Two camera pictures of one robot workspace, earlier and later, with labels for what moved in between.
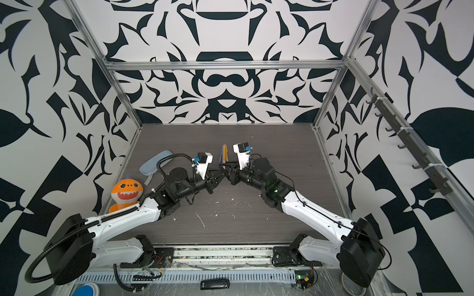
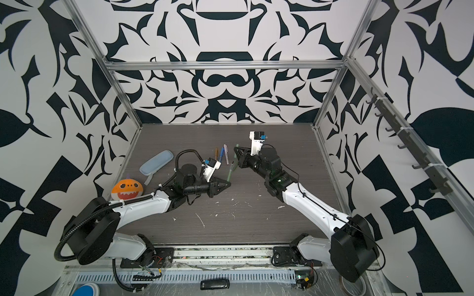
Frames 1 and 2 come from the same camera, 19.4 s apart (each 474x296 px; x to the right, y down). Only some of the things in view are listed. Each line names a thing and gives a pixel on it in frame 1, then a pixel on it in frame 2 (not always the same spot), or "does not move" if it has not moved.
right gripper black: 234,172 to 246,156
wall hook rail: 437,180 does not move
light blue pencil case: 151,166 does not move
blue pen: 221,155 does not move
